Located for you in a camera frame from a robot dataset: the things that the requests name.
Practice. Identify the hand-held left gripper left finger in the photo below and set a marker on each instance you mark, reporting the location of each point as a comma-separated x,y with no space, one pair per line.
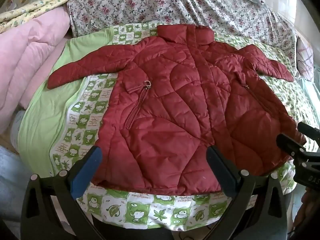
86,170

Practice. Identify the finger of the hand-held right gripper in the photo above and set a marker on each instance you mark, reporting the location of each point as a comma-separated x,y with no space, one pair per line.
310,132
290,145

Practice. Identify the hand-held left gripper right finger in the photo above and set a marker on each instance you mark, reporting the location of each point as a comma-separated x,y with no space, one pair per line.
221,170

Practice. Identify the red quilted jacket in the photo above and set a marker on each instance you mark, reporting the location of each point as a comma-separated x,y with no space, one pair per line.
175,105

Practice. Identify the person's right forearm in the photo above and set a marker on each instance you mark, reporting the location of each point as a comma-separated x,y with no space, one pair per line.
308,207

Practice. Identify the green printed blanket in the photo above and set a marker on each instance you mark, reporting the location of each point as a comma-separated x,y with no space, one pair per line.
42,120

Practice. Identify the light blue cloth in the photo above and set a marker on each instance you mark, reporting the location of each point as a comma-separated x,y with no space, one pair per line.
15,180

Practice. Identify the pink plaid cloth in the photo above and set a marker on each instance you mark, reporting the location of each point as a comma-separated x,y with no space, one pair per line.
305,57

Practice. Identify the pink quilt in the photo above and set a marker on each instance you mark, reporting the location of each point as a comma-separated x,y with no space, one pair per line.
27,60

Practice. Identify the yellow printed cloth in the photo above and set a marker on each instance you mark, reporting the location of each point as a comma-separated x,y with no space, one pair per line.
35,8

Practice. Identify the floral quilt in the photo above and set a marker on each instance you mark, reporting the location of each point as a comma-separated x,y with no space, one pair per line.
155,2

